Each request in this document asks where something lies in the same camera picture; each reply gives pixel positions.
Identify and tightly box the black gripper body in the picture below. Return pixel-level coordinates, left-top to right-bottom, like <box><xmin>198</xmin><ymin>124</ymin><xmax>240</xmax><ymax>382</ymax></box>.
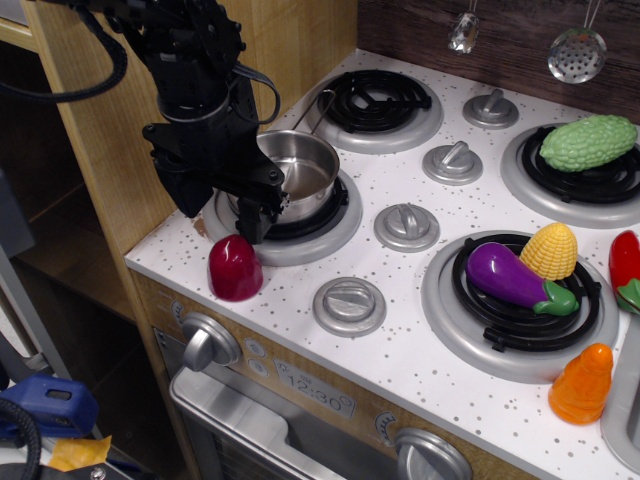
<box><xmin>143</xmin><ymin>74</ymin><xmax>284</xmax><ymax>217</ymax></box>

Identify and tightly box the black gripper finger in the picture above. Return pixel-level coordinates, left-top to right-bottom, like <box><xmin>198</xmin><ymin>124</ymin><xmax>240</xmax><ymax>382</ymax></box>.
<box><xmin>236</xmin><ymin>198</ymin><xmax>276</xmax><ymax>245</ymax></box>
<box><xmin>272</xmin><ymin>192</ymin><xmax>292</xmax><ymax>219</ymax></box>

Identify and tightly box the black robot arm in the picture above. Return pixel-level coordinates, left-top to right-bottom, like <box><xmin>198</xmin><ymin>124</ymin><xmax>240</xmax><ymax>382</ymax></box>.
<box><xmin>30</xmin><ymin>1</ymin><xmax>286</xmax><ymax>245</ymax></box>

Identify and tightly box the grey stove knob front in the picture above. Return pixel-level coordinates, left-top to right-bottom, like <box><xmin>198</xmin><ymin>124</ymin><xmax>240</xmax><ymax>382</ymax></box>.
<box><xmin>312</xmin><ymin>277</ymin><xmax>387</xmax><ymax>338</ymax></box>

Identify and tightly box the grey stove knob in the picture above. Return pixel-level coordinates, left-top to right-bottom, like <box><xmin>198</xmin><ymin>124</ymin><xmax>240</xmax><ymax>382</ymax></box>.
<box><xmin>462</xmin><ymin>89</ymin><xmax>520</xmax><ymax>130</ymax></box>
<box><xmin>422</xmin><ymin>141</ymin><xmax>483</xmax><ymax>186</ymax></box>
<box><xmin>374</xmin><ymin>203</ymin><xmax>440</xmax><ymax>253</ymax></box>
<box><xmin>312</xmin><ymin>277</ymin><xmax>387</xmax><ymax>338</ymax></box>

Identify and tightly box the grey stove knob back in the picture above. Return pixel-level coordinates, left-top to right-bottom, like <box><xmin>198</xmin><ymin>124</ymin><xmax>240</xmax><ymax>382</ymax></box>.
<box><xmin>462</xmin><ymin>89</ymin><xmax>520</xmax><ymax>130</ymax></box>

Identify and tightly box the black front left burner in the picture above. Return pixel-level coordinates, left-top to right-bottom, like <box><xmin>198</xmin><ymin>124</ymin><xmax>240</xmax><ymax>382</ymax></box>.
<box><xmin>201</xmin><ymin>167</ymin><xmax>363</xmax><ymax>268</ymax></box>

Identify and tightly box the black burner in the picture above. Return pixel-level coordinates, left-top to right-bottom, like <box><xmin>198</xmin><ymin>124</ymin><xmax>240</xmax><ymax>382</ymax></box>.
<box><xmin>420</xmin><ymin>231</ymin><xmax>619</xmax><ymax>384</ymax></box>
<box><xmin>500</xmin><ymin>124</ymin><xmax>639</xmax><ymax>229</ymax></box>
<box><xmin>304</xmin><ymin>69</ymin><xmax>444</xmax><ymax>155</ymax></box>
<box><xmin>201</xmin><ymin>167</ymin><xmax>363</xmax><ymax>268</ymax></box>

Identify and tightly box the small steel pot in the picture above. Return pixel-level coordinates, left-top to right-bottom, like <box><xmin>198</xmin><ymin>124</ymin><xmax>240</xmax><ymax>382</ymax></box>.
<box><xmin>257</xmin><ymin>128</ymin><xmax>340</xmax><ymax>224</ymax></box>

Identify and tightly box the wooden side shelf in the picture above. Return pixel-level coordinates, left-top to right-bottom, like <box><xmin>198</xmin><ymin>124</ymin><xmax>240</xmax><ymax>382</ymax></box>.
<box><xmin>0</xmin><ymin>0</ymin><xmax>201</xmax><ymax>480</ymax></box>

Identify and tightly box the black back left burner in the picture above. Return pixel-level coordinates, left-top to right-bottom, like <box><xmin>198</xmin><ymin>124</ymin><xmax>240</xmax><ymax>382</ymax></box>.
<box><xmin>304</xmin><ymin>69</ymin><xmax>444</xmax><ymax>155</ymax></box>

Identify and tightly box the silver oven dial left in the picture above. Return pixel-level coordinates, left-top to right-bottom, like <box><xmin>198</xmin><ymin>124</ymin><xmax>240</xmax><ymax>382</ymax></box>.
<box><xmin>182</xmin><ymin>312</ymin><xmax>242</xmax><ymax>372</ymax></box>

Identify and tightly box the silver oven dial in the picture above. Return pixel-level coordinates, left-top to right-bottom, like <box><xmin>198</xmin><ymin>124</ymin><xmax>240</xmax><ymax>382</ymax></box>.
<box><xmin>182</xmin><ymin>312</ymin><xmax>242</xmax><ymax>372</ymax></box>
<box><xmin>395</xmin><ymin>428</ymin><xmax>473</xmax><ymax>480</ymax></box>

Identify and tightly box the digital clock display panel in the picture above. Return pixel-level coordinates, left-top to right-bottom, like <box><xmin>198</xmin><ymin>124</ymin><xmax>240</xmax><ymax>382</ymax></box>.
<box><xmin>273</xmin><ymin>359</ymin><xmax>357</xmax><ymax>419</ymax></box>

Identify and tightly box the purple toy eggplant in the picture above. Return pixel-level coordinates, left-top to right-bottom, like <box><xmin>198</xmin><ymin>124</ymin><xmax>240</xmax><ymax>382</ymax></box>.
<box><xmin>465</xmin><ymin>242</ymin><xmax>580</xmax><ymax>316</ymax></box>

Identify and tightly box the hanging silver spoon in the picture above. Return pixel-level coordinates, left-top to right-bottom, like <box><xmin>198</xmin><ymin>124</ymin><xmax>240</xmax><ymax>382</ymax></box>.
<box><xmin>448</xmin><ymin>0</ymin><xmax>480</xmax><ymax>54</ymax></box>

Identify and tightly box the black front right burner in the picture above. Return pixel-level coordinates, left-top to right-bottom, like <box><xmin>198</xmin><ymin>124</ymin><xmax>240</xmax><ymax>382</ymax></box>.
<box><xmin>420</xmin><ymin>231</ymin><xmax>619</xmax><ymax>384</ymax></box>

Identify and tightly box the blue clamp tool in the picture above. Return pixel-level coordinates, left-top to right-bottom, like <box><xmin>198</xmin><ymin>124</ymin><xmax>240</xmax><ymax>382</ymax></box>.
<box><xmin>1</xmin><ymin>374</ymin><xmax>99</xmax><ymax>438</ymax></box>

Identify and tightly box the yellow toy corn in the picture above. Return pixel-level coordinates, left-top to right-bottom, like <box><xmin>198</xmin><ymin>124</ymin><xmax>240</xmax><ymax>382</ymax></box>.
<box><xmin>519</xmin><ymin>223</ymin><xmax>578</xmax><ymax>281</ymax></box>

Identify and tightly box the silver oven dial right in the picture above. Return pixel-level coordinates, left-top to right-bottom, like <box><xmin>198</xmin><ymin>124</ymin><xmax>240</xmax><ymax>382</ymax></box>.
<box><xmin>395</xmin><ymin>428</ymin><xmax>473</xmax><ymax>480</ymax></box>

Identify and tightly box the yellow tape piece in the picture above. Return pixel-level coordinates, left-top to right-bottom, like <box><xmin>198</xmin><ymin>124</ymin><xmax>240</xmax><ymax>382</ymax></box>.
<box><xmin>48</xmin><ymin>436</ymin><xmax>112</xmax><ymax>472</ymax></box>

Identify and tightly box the green toy bitter gourd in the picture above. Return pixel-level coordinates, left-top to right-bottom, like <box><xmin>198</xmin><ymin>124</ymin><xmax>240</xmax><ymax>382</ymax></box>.
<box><xmin>540</xmin><ymin>115</ymin><xmax>638</xmax><ymax>173</ymax></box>

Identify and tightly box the black back right burner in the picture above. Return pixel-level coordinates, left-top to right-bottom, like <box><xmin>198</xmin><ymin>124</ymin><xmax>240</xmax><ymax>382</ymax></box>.
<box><xmin>500</xmin><ymin>124</ymin><xmax>639</xmax><ymax>229</ymax></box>

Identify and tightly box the hanging silver slotted skimmer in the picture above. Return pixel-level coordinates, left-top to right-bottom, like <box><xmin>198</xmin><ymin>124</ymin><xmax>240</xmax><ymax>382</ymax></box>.
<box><xmin>547</xmin><ymin>1</ymin><xmax>607</xmax><ymax>85</ymax></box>

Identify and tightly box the red toy pepper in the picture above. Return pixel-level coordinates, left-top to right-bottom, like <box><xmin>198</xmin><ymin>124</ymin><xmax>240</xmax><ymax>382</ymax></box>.
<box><xmin>609</xmin><ymin>230</ymin><xmax>639</xmax><ymax>315</ymax></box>

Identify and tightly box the orange toy carrot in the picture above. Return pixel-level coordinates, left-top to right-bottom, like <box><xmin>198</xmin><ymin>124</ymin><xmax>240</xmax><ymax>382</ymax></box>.
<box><xmin>548</xmin><ymin>343</ymin><xmax>614</xmax><ymax>425</ymax></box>

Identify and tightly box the grey toy sink edge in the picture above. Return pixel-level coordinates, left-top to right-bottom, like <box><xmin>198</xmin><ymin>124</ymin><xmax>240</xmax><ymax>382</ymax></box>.
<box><xmin>601</xmin><ymin>321</ymin><xmax>640</xmax><ymax>474</ymax></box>

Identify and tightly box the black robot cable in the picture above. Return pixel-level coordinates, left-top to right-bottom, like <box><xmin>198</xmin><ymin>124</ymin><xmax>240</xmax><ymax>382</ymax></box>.
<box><xmin>0</xmin><ymin>7</ymin><xmax>129</xmax><ymax>104</ymax></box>

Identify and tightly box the silver oven door handle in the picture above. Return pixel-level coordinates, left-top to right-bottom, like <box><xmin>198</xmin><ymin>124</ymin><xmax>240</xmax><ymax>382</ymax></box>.
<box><xmin>169</xmin><ymin>368</ymin><xmax>397</xmax><ymax>479</ymax></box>

